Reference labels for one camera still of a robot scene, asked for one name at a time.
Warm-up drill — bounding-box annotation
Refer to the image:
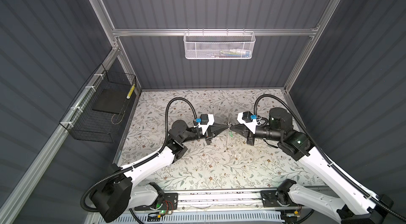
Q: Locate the black pad in basket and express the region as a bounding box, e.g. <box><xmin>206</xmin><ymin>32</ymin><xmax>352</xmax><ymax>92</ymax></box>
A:
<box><xmin>92</xmin><ymin>89</ymin><xmax>127</xmax><ymax>115</ymax></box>

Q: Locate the black wire basket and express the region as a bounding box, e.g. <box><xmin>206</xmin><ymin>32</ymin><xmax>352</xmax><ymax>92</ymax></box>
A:
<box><xmin>60</xmin><ymin>65</ymin><xmax>137</xmax><ymax>144</ymax></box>

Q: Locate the white slotted cable duct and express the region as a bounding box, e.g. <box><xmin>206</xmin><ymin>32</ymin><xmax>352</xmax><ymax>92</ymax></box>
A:
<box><xmin>95</xmin><ymin>211</ymin><xmax>283</xmax><ymax>224</ymax></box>

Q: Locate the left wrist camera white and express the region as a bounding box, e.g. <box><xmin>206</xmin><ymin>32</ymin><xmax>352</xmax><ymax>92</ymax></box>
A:
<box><xmin>194</xmin><ymin>114</ymin><xmax>215</xmax><ymax>135</ymax></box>

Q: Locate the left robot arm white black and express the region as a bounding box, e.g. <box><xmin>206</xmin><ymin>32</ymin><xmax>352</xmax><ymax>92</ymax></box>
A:
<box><xmin>89</xmin><ymin>120</ymin><xmax>228</xmax><ymax>223</ymax></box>

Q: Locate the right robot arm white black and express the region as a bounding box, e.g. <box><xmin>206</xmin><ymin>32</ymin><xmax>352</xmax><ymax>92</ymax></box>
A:
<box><xmin>231</xmin><ymin>107</ymin><xmax>393</xmax><ymax>224</ymax></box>

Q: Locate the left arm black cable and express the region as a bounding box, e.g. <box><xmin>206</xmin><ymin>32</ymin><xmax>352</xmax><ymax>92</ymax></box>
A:
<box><xmin>80</xmin><ymin>96</ymin><xmax>199</xmax><ymax>224</ymax></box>

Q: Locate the yellow marker in basket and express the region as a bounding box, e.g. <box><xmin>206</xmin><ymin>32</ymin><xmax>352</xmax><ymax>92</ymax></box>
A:
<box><xmin>126</xmin><ymin>84</ymin><xmax>136</xmax><ymax>99</ymax></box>

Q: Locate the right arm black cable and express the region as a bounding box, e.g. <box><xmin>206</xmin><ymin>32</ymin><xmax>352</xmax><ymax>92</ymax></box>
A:
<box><xmin>253</xmin><ymin>93</ymin><xmax>406</xmax><ymax>221</ymax></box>

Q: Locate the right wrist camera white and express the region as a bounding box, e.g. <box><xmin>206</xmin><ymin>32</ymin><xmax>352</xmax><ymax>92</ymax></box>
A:
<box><xmin>237</xmin><ymin>111</ymin><xmax>260</xmax><ymax>134</ymax></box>

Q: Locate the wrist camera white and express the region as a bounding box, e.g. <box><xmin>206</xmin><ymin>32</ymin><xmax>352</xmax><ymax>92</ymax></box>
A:
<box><xmin>194</xmin><ymin>114</ymin><xmax>215</xmax><ymax>135</ymax></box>
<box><xmin>237</xmin><ymin>111</ymin><xmax>260</xmax><ymax>134</ymax></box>

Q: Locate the aluminium mounting rail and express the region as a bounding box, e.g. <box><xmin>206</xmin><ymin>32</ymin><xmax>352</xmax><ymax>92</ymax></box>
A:
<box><xmin>91</xmin><ymin>187</ymin><xmax>346</xmax><ymax>214</ymax></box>

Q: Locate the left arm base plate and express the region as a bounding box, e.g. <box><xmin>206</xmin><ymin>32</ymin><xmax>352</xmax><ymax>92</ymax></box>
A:
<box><xmin>134</xmin><ymin>193</ymin><xmax>179</xmax><ymax>211</ymax></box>

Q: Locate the white wire mesh basket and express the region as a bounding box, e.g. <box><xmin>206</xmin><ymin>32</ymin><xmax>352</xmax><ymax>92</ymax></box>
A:
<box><xmin>183</xmin><ymin>30</ymin><xmax>256</xmax><ymax>60</ymax></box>

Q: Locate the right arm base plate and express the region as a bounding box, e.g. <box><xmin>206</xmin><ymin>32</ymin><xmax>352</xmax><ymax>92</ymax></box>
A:
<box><xmin>260</xmin><ymin>190</ymin><xmax>302</xmax><ymax>208</ymax></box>

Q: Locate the floral table mat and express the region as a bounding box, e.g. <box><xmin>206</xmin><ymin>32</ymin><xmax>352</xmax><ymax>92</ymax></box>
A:
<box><xmin>118</xmin><ymin>89</ymin><xmax>323</xmax><ymax>191</ymax></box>

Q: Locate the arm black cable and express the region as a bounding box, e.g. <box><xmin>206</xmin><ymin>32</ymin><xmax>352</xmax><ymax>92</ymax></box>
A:
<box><xmin>253</xmin><ymin>93</ymin><xmax>406</xmax><ymax>221</ymax></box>
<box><xmin>80</xmin><ymin>96</ymin><xmax>199</xmax><ymax>224</ymax></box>

